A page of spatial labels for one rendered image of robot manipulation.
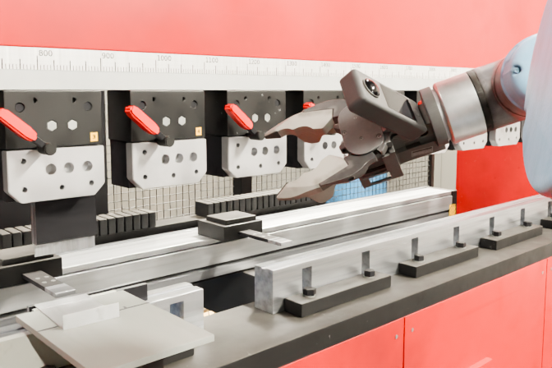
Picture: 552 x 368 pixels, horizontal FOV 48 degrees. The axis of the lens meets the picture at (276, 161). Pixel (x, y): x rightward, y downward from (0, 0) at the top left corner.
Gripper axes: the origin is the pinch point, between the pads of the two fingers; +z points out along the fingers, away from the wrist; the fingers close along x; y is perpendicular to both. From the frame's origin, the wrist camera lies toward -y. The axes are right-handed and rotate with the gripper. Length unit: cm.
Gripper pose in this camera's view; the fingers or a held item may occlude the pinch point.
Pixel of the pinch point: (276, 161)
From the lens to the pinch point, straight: 74.8
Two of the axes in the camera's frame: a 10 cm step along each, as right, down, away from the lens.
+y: 3.4, 4.7, 8.1
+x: -1.7, -8.2, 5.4
